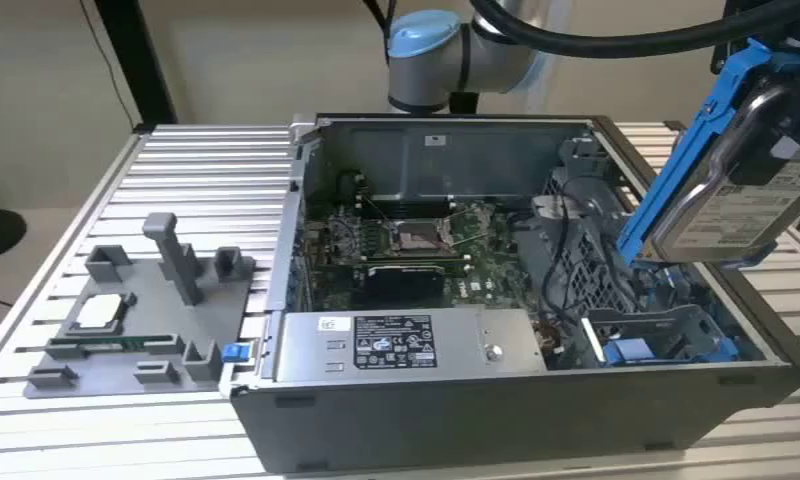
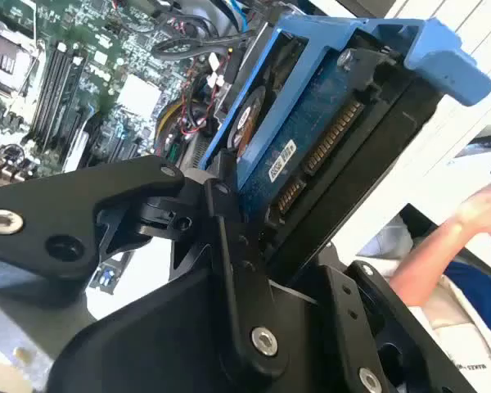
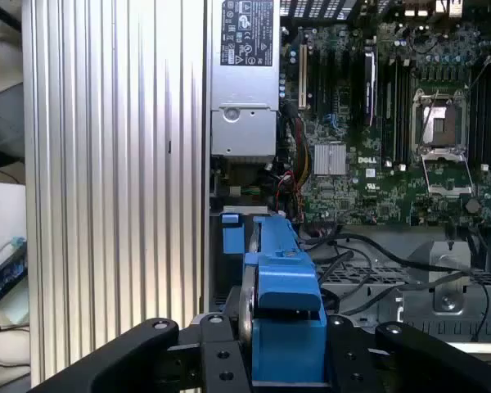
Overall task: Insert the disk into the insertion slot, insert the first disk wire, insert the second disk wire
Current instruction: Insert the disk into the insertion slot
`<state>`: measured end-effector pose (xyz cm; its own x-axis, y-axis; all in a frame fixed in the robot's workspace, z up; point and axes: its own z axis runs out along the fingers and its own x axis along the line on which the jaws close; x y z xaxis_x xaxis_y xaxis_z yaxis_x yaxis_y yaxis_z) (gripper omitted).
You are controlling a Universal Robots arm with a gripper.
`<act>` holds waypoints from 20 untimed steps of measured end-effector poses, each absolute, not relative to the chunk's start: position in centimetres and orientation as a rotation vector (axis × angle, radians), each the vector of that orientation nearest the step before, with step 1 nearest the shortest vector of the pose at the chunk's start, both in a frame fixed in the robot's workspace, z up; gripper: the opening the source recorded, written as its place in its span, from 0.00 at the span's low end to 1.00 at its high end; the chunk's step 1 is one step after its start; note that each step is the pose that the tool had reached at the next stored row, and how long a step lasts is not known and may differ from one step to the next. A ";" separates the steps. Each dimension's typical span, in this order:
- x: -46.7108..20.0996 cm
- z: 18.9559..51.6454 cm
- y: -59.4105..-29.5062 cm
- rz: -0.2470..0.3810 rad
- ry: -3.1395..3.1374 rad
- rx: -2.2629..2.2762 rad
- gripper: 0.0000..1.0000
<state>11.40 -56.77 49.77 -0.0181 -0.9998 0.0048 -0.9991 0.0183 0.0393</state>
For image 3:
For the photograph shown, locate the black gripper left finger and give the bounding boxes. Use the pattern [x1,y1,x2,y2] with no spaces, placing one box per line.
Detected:
[28,313,253,393]

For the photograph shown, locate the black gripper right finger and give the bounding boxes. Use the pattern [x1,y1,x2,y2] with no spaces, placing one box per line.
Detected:
[326,314,491,393]

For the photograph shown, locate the thick black braided disk wire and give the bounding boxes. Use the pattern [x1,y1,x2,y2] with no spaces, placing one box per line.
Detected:
[317,250,356,287]

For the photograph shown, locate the hard disk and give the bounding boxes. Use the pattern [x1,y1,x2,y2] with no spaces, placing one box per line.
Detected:
[219,211,246,255]
[237,215,329,388]

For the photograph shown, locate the black expansion slot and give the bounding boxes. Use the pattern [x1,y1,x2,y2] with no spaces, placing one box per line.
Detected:
[343,48,354,124]
[325,44,337,116]
[309,38,322,116]

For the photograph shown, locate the white expansion slot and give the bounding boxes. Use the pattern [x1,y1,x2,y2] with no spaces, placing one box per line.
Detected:
[297,42,309,111]

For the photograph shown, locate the open grey PC case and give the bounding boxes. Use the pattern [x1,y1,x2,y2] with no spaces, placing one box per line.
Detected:
[202,0,491,353]

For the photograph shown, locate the circuit card with blue edge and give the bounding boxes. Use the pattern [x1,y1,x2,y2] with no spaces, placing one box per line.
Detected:
[0,239,29,315]

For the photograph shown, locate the green Dell motherboard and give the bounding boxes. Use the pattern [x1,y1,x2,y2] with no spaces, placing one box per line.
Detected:
[278,0,491,228]

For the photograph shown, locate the silver finned chipset heatsink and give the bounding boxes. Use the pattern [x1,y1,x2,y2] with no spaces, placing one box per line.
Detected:
[313,142,348,176]

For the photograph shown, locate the CPU socket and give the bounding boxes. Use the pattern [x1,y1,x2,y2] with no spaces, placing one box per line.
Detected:
[410,87,471,155]

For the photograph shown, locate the silver power supply unit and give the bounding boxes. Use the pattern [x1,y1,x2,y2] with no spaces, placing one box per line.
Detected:
[209,0,282,157]

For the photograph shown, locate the thin metal locking lever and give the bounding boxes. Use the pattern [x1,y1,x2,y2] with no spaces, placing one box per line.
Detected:
[418,88,441,145]
[466,43,491,88]

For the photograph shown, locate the grey black cable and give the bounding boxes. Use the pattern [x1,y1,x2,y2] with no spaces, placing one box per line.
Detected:
[341,269,474,316]

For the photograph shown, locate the silver metal bracket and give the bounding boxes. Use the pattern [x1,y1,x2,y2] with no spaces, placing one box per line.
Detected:
[407,240,472,316]

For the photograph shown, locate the long black cable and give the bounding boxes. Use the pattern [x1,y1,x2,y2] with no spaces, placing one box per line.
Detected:
[302,233,491,343]

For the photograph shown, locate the metal socket cover frame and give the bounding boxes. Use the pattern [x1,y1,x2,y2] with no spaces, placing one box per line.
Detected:
[420,147,475,197]

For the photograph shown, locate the thin red black wires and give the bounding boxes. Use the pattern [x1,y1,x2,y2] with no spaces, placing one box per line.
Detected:
[275,170,296,215]

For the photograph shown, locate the red yellow black wire bundle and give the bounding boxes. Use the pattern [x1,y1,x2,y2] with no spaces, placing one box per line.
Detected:
[280,102,313,189]

